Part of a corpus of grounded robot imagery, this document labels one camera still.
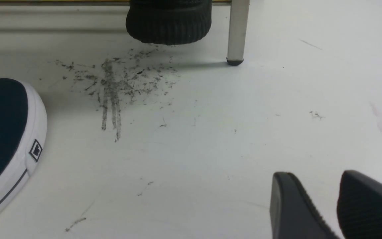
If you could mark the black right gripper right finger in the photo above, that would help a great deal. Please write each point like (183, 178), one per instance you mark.
(359, 206)

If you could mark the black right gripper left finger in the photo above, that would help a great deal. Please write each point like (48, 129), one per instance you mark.
(293, 215)

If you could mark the steel shoe rack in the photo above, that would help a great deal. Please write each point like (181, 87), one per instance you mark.
(238, 19)

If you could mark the navy slip-on shoe right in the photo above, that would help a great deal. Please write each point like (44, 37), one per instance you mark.
(23, 129)

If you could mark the black knit sneaker right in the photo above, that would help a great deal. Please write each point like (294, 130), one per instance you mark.
(169, 22)

